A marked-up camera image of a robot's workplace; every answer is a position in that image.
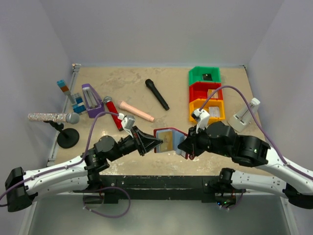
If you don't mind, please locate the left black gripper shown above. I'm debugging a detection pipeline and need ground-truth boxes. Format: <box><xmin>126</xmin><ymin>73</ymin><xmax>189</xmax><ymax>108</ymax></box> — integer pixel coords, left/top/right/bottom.
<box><xmin>109</xmin><ymin>126</ymin><xmax>163</xmax><ymax>162</ymax></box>

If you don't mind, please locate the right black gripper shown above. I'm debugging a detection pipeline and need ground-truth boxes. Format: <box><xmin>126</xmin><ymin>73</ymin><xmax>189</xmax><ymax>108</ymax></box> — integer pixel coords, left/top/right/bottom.
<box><xmin>178</xmin><ymin>123</ymin><xmax>232</xmax><ymax>157</ymax></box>

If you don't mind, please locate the red leather card holder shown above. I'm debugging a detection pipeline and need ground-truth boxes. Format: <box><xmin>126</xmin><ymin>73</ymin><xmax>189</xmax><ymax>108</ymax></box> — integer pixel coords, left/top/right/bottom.
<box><xmin>154</xmin><ymin>127</ymin><xmax>195</xmax><ymax>160</ymax></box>

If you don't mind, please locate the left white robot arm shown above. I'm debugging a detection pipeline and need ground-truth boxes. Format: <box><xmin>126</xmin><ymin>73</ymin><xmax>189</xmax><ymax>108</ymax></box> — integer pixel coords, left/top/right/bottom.
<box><xmin>4</xmin><ymin>126</ymin><xmax>163</xmax><ymax>212</ymax></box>

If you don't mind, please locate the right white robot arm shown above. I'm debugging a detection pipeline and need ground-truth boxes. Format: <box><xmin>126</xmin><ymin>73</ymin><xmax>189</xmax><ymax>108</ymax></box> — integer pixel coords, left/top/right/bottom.
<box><xmin>178</xmin><ymin>121</ymin><xmax>313</xmax><ymax>210</ymax></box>

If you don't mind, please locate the grey card in yellow bin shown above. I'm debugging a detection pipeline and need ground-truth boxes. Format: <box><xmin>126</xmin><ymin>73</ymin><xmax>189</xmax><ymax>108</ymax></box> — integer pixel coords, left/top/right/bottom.
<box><xmin>208</xmin><ymin>106</ymin><xmax>220</xmax><ymax>118</ymax></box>

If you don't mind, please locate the tan card in red bin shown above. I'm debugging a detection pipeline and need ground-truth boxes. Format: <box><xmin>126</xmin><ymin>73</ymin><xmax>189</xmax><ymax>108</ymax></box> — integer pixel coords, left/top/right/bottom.
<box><xmin>207</xmin><ymin>89</ymin><xmax>219</xmax><ymax>99</ymax></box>

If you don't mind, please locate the black card in green bin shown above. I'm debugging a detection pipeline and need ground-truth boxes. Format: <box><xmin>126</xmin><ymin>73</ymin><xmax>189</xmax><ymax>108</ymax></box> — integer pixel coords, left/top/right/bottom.
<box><xmin>202</xmin><ymin>73</ymin><xmax>213</xmax><ymax>81</ymax></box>

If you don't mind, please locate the yellow storage bin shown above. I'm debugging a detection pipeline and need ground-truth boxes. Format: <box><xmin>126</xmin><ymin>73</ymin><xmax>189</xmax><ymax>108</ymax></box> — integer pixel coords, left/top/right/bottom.
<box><xmin>189</xmin><ymin>99</ymin><xmax>225</xmax><ymax>124</ymax></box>

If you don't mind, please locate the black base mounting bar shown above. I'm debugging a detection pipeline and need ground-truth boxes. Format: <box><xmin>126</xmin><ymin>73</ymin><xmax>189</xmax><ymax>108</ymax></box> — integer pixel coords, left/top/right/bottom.
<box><xmin>97</xmin><ymin>174</ymin><xmax>245</xmax><ymax>204</ymax></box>

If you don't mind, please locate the pink microphone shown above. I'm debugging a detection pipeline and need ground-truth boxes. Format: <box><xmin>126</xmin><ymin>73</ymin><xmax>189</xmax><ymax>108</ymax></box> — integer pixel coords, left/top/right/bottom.
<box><xmin>118</xmin><ymin>101</ymin><xmax>155</xmax><ymax>122</ymax></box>

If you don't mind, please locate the red microphone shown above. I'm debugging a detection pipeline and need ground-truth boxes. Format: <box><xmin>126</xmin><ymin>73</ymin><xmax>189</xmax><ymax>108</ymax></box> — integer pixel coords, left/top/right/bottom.
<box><xmin>103</xmin><ymin>96</ymin><xmax>123</xmax><ymax>131</ymax></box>

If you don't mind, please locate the red storage bin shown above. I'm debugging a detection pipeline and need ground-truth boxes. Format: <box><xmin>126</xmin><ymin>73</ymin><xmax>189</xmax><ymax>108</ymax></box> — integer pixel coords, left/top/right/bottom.
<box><xmin>189</xmin><ymin>82</ymin><xmax>222</xmax><ymax>102</ymax></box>

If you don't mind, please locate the white metronome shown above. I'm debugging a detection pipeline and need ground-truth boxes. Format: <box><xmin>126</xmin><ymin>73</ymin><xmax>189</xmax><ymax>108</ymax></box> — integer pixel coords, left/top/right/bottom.
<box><xmin>227</xmin><ymin>98</ymin><xmax>260</xmax><ymax>132</ymax></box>

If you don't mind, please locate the black microphone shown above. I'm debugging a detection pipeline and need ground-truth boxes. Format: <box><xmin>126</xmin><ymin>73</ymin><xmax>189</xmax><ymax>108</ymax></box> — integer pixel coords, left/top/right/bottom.
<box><xmin>145</xmin><ymin>79</ymin><xmax>170</xmax><ymax>111</ymax></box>

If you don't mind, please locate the purple metronome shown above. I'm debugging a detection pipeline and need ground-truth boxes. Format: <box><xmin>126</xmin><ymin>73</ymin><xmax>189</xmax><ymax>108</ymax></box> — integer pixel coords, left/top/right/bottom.
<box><xmin>82</xmin><ymin>83</ymin><xmax>105</xmax><ymax>118</ymax></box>

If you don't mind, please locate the green storage bin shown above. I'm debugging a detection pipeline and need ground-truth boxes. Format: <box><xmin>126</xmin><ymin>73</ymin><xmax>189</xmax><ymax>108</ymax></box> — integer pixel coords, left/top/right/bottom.
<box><xmin>189</xmin><ymin>66</ymin><xmax>222</xmax><ymax>86</ymax></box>

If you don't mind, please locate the glitter silver microphone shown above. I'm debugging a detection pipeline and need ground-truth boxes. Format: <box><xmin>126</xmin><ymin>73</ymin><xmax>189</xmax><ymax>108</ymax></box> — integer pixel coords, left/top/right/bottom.
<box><xmin>27</xmin><ymin>113</ymin><xmax>80</xmax><ymax>124</ymax></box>

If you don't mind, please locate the black microphone stand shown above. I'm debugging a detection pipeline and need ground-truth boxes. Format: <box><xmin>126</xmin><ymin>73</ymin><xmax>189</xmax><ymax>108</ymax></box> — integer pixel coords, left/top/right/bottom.
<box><xmin>44</xmin><ymin>121</ymin><xmax>80</xmax><ymax>149</ymax></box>

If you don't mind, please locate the blue toy brick tower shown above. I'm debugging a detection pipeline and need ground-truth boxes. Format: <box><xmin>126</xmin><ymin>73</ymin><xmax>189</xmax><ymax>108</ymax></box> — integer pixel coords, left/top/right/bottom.
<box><xmin>57</xmin><ymin>80</ymin><xmax>86</xmax><ymax>115</ymax></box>

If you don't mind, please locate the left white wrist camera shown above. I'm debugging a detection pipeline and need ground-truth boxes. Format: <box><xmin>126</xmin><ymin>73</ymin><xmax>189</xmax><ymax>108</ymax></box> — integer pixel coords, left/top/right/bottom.
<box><xmin>118</xmin><ymin>113</ymin><xmax>135</xmax><ymax>137</ymax></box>

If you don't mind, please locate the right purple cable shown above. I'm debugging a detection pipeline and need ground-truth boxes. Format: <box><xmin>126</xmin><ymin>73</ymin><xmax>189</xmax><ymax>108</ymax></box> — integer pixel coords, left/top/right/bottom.
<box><xmin>199</xmin><ymin>85</ymin><xmax>313</xmax><ymax>183</ymax></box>

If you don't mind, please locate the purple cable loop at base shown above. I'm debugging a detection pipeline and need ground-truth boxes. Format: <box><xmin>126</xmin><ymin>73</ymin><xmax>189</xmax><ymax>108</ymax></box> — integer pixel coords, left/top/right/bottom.
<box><xmin>82</xmin><ymin>185</ymin><xmax>132</xmax><ymax>218</ymax></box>

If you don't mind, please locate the left aluminium frame rail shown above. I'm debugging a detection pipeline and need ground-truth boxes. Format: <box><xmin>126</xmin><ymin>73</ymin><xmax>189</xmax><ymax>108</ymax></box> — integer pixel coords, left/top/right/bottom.
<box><xmin>46</xmin><ymin>64</ymin><xmax>81</xmax><ymax>166</ymax></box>

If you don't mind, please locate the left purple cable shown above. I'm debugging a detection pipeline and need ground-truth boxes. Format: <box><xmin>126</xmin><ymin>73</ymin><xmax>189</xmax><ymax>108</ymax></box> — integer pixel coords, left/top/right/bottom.
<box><xmin>0</xmin><ymin>111</ymin><xmax>122</xmax><ymax>208</ymax></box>

